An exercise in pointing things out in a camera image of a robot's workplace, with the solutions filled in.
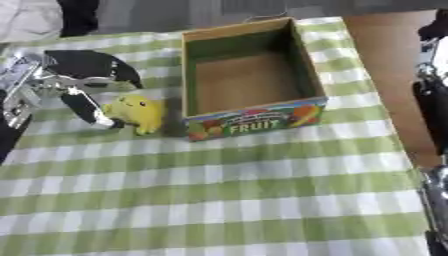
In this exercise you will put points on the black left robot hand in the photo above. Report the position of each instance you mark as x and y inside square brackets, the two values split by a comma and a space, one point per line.
[87, 65]

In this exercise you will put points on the cardboard box with green inside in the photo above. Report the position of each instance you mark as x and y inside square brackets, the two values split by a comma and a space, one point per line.
[251, 80]

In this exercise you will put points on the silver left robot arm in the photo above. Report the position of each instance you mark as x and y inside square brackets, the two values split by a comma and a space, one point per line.
[17, 93]

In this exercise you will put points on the yellow soft toy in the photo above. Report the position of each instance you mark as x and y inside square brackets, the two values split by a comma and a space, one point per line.
[139, 111]

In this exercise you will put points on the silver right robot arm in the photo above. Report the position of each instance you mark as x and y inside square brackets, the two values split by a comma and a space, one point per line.
[434, 126]

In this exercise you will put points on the person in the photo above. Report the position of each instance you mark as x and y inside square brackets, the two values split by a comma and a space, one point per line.
[79, 16]

